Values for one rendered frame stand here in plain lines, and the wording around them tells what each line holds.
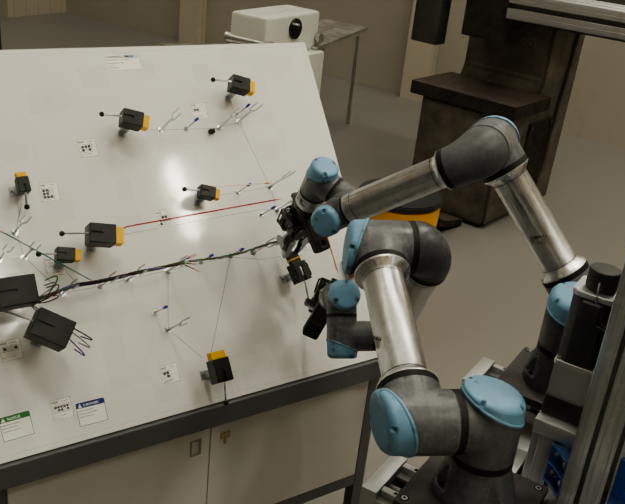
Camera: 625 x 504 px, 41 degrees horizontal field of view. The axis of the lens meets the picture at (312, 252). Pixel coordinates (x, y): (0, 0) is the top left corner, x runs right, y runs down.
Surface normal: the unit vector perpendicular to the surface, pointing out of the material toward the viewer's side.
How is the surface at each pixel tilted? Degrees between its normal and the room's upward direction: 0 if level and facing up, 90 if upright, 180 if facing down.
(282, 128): 52
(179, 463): 90
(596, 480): 90
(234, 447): 90
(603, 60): 90
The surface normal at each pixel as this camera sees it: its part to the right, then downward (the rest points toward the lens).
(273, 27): 0.83, 0.30
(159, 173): 0.50, -0.24
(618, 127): -0.54, 0.30
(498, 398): 0.23, -0.89
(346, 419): 0.55, 0.40
